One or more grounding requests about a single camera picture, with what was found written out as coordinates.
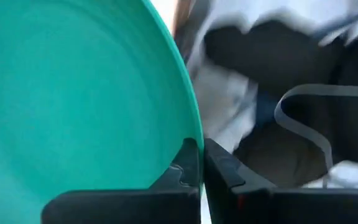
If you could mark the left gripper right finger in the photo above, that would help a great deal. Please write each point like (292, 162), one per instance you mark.
(259, 205)

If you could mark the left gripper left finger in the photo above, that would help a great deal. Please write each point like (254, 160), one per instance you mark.
(154, 205)

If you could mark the dark green plate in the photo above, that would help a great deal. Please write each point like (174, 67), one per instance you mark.
(73, 93)

